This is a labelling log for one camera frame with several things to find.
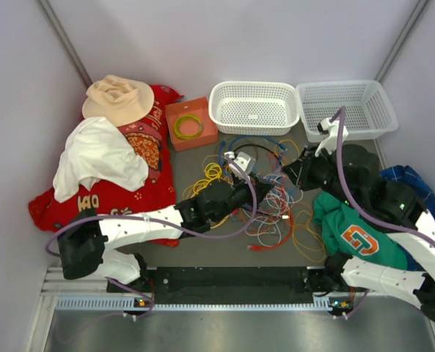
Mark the thick yellow ethernet cable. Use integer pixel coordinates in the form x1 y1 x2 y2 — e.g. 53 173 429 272
209 214 231 230

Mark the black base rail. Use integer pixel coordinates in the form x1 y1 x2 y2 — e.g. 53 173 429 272
106 265 350 305

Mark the yellow green wire coil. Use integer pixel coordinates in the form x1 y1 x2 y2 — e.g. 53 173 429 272
174 114 205 141

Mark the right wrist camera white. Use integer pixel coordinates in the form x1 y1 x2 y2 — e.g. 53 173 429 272
315 118 348 157

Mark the white rectangular mesh basket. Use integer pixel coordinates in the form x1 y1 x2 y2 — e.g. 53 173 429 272
296 80 399 143

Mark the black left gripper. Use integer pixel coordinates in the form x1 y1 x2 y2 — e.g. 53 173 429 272
211 172 273 223

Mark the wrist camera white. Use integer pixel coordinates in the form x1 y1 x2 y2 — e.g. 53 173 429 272
315 118 348 157
224 151 256 180

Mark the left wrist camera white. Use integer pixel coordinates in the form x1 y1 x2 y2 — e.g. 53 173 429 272
224 151 256 180

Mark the orange yellow thin wire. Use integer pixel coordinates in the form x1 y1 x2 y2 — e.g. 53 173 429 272
292 208 328 263

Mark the beige bucket hat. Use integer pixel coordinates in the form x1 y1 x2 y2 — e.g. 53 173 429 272
81 75 155 127

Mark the green shirt orange logo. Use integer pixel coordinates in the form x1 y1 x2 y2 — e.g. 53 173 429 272
313 193 423 271

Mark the white oval perforated basket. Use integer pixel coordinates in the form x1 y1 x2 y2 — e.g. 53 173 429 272
208 81 300 136

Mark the blue plaid cloth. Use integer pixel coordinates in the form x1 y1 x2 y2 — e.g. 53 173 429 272
374 165 435 239

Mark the white t-shirt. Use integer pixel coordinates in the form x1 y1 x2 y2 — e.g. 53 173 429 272
53 117 149 203

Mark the thick blue ethernet cable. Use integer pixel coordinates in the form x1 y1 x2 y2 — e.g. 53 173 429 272
216 134 290 158

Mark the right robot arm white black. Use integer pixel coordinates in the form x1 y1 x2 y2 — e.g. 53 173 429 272
282 144 435 322

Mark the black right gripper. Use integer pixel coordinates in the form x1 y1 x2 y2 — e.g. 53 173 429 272
282 142 359 209

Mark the red ethernet cable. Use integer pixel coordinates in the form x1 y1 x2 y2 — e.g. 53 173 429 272
246 212 295 252

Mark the bright yellow cable coil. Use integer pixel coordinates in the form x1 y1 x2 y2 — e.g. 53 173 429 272
202 162 224 181

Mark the black cable loop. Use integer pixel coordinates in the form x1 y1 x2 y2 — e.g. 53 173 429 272
227 143 277 162

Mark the red patterned cloth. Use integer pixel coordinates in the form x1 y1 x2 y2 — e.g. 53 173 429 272
28 85 183 232

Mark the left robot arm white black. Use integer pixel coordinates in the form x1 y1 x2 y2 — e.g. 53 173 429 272
56 177 273 291

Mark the orange square box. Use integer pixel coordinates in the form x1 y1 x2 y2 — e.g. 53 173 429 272
165 97 218 152

